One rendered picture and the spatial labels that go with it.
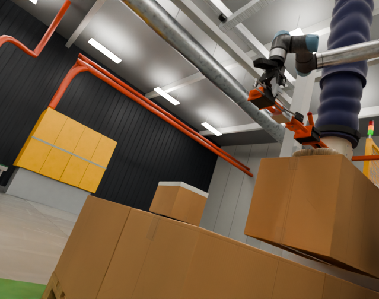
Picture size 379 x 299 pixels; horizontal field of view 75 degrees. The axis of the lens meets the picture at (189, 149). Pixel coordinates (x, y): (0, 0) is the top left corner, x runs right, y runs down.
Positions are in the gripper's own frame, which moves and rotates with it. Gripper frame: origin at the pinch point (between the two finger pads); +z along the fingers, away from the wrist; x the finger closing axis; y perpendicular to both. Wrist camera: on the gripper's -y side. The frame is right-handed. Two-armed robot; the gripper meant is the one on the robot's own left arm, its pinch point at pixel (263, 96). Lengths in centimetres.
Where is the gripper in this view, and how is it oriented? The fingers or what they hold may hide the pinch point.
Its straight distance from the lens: 110.4
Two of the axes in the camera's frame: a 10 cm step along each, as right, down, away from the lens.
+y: 7.6, 4.2, 4.9
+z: -3.1, 9.0, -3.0
